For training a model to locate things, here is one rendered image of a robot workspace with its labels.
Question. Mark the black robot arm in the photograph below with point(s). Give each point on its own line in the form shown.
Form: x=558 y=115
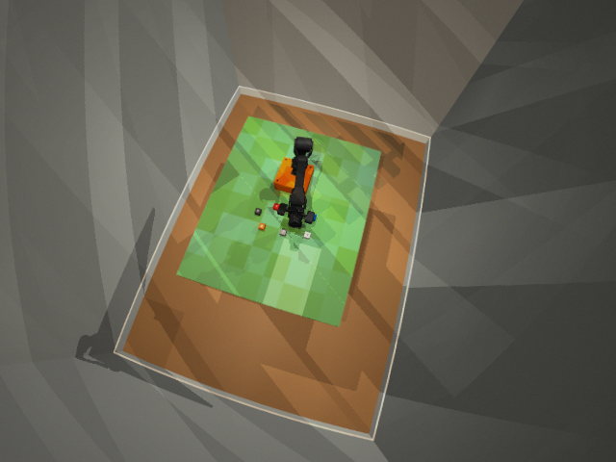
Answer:
x=299 y=164

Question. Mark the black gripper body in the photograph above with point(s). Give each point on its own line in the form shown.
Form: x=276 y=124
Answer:
x=283 y=208

